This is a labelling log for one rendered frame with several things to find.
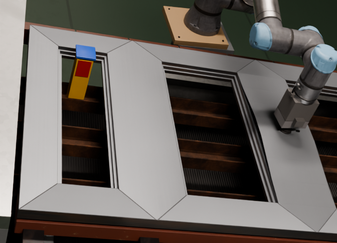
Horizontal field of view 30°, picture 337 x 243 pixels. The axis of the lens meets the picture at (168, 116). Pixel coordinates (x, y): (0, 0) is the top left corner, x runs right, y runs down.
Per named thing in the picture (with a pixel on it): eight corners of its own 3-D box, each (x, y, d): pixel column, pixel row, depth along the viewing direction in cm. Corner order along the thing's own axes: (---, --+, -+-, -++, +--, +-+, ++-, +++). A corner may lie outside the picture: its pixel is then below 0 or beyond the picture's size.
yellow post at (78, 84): (81, 107, 203) (93, 61, 190) (65, 105, 201) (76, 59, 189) (81, 97, 206) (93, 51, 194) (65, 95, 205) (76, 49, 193)
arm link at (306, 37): (289, 19, 184) (297, 41, 176) (323, 26, 186) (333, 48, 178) (279, 40, 189) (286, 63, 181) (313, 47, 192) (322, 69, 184)
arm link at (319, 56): (336, 43, 177) (345, 62, 171) (320, 73, 184) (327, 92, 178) (311, 38, 176) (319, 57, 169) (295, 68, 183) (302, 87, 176)
